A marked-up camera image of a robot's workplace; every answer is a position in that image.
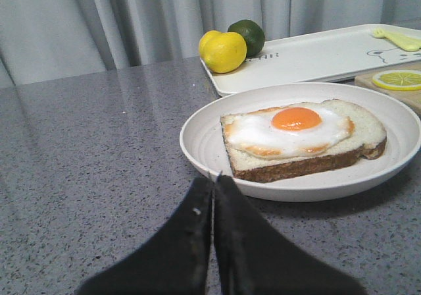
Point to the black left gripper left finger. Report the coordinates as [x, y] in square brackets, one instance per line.
[174, 261]

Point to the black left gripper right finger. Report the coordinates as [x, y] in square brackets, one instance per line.
[254, 258]

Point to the white round plate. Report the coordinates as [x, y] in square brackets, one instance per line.
[201, 141]

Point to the fried egg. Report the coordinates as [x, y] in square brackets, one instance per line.
[299, 130]

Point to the white rectangular tray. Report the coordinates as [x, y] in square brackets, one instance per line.
[338, 54]

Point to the yellow lemon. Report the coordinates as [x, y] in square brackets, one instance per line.
[222, 52]

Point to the green lime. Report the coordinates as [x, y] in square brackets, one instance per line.
[252, 34]

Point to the wooden cutting board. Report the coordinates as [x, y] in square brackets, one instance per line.
[410, 98]

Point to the lemon slice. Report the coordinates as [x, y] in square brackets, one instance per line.
[398, 80]

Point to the grey curtain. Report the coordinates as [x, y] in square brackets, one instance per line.
[50, 39]

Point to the yellow plastic fork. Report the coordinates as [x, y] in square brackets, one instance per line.
[381, 33]

